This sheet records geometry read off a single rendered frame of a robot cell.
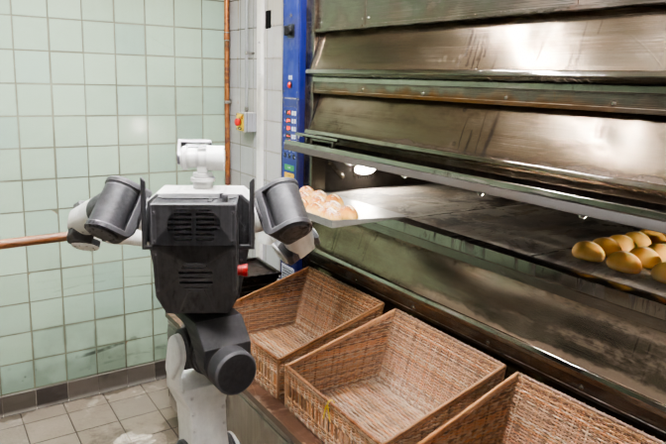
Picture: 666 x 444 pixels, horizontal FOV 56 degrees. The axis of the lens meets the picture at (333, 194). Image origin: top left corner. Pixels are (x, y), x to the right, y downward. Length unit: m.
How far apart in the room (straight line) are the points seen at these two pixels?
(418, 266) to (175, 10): 1.94
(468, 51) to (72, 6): 2.01
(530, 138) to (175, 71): 2.12
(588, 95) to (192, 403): 1.34
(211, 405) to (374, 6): 1.54
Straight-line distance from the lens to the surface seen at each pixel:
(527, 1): 1.96
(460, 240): 2.13
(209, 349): 1.63
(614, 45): 1.76
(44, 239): 2.11
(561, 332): 1.92
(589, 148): 1.79
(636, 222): 1.56
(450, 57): 2.12
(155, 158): 3.48
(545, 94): 1.88
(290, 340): 2.76
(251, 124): 3.28
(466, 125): 2.09
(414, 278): 2.32
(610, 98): 1.76
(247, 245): 1.60
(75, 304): 3.55
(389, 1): 2.42
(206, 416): 1.86
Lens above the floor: 1.70
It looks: 10 degrees down
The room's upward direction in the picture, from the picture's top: 2 degrees clockwise
